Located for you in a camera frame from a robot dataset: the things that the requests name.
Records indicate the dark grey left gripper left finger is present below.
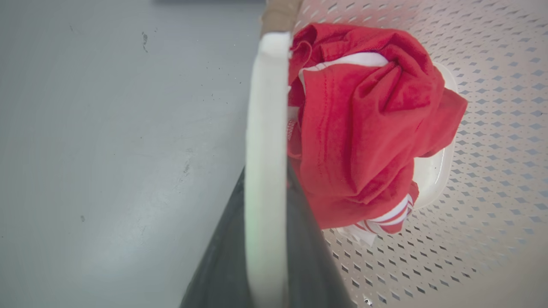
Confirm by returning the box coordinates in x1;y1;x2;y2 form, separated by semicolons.
179;168;254;308

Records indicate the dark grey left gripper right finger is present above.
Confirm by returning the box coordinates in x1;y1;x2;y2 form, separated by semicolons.
286;159;357;308

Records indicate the white perforated plastic laundry basket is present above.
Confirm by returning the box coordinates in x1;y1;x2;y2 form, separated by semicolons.
243;0;548;308

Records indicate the red garment with white stripes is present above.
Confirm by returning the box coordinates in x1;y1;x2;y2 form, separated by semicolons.
286;22;469;246

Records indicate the beige basket handle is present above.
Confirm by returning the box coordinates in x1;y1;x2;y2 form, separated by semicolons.
260;0;304;37

